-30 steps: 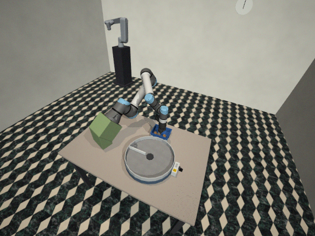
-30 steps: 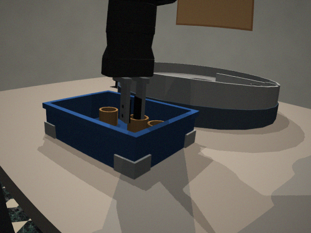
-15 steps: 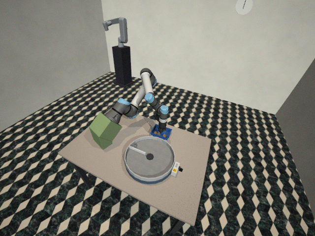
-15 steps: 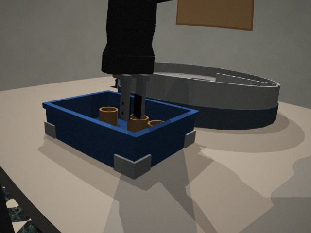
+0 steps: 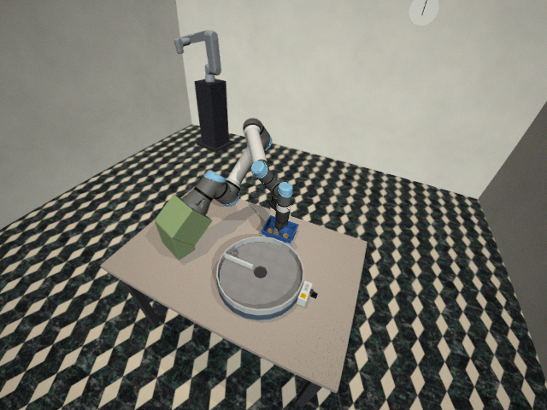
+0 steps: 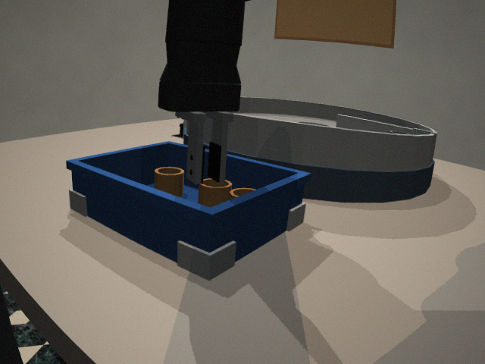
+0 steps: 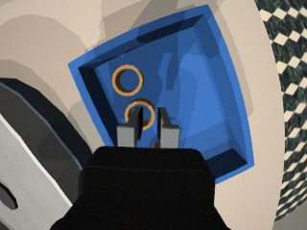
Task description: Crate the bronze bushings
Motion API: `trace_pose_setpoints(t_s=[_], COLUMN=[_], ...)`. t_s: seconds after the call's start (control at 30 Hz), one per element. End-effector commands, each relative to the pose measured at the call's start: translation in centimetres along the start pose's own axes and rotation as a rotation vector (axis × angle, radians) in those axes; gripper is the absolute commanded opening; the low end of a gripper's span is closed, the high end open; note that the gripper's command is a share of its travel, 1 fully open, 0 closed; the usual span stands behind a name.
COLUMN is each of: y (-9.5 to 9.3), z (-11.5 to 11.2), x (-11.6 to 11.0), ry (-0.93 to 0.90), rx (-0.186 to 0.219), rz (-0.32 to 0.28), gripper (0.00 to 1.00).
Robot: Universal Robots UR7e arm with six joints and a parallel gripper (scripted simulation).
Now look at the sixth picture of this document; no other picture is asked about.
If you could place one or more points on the blue plastic crate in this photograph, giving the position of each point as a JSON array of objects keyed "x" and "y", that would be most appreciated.
[{"x": 205, "y": 241}]

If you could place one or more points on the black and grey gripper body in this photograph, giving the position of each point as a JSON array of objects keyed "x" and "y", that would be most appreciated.
[{"x": 203, "y": 39}]

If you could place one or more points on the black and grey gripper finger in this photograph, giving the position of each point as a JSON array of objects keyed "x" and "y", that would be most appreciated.
[
  {"x": 196, "y": 150},
  {"x": 218, "y": 145}
]

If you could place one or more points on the bronze bushing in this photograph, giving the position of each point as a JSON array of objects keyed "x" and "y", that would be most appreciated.
[
  {"x": 170, "y": 180},
  {"x": 239, "y": 191},
  {"x": 212, "y": 193}
]

